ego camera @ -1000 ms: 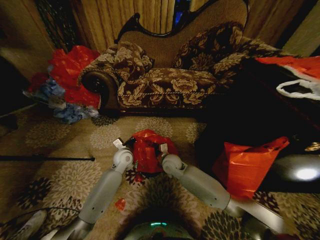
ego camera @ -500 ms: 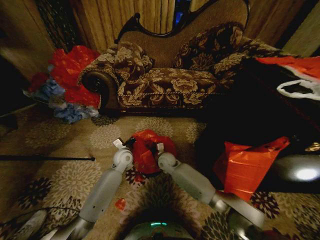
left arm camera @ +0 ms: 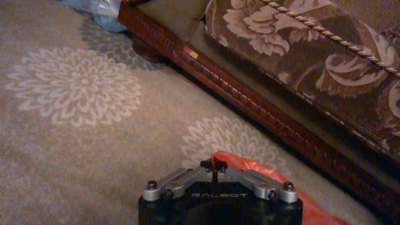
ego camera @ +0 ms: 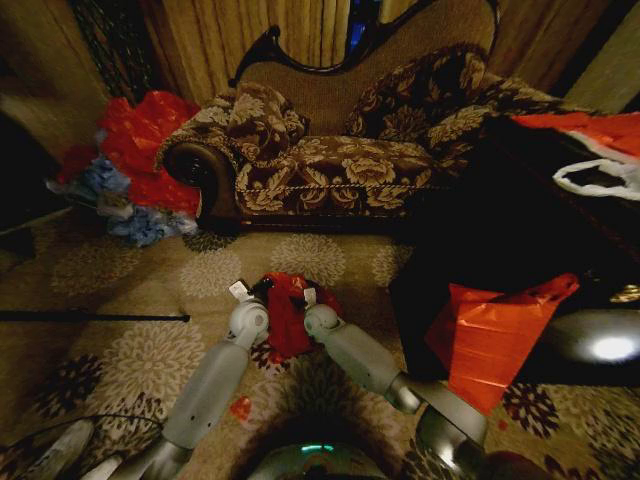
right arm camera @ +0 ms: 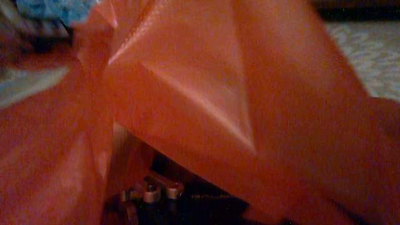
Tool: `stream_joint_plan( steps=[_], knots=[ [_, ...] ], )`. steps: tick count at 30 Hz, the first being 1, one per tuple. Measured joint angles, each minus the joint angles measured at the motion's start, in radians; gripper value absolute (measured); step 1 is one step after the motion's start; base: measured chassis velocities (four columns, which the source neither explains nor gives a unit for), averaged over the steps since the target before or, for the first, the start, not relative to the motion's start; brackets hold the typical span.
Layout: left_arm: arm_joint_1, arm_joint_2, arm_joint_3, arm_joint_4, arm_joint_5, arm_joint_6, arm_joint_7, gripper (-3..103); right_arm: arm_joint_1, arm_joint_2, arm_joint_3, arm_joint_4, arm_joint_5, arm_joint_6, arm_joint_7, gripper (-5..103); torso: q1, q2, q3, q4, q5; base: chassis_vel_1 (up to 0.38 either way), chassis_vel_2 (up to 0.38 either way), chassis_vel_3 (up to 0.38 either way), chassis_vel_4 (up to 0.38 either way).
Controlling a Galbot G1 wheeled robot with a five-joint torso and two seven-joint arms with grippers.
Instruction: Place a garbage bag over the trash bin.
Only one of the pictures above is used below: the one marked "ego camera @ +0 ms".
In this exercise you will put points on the flat red plastic bag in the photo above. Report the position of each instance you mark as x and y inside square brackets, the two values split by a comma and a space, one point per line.
[600, 130]

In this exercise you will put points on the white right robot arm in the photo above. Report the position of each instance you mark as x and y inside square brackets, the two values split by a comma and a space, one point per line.
[360, 355]

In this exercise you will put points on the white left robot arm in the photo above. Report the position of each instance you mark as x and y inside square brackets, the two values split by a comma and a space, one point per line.
[210, 385]

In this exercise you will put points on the red plastic garbage bag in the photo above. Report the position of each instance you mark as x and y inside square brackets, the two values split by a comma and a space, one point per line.
[286, 325]

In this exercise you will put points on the large creased red bag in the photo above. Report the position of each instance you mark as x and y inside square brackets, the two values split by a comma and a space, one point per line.
[485, 340]

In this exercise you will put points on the small red plastic scrap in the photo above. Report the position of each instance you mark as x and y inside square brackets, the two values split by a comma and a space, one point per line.
[241, 407]

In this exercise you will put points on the beige pleated curtain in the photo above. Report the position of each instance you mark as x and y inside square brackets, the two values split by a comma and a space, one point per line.
[240, 35]

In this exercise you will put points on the black low table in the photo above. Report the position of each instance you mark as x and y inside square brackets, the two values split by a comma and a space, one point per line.
[500, 235]

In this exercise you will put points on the floral brown chaise sofa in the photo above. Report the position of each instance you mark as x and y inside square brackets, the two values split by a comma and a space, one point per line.
[330, 175]

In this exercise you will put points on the dark cabinet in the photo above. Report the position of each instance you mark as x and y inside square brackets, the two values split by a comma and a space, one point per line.
[25, 170]

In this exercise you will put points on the pile of red bags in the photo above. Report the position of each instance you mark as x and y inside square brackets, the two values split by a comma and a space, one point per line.
[145, 140]

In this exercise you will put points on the crumpled blue plastic bag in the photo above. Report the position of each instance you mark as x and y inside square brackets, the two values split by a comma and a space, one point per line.
[105, 177]
[145, 225]

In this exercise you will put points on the floral brown sofa bolster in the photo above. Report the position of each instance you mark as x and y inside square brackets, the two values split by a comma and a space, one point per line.
[415, 95]

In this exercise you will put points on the white plastic bag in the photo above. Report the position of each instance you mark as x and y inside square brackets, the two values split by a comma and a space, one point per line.
[600, 190]

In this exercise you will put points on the thin black rod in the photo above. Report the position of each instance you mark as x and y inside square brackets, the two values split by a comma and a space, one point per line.
[100, 316]

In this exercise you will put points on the grey robot base part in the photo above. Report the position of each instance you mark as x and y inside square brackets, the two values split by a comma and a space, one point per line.
[62, 450]

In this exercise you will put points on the floral brown sofa cushion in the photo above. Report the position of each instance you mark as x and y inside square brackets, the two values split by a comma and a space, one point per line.
[265, 125]

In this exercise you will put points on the floral patterned carpet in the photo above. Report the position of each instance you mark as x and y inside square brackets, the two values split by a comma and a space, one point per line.
[150, 280]

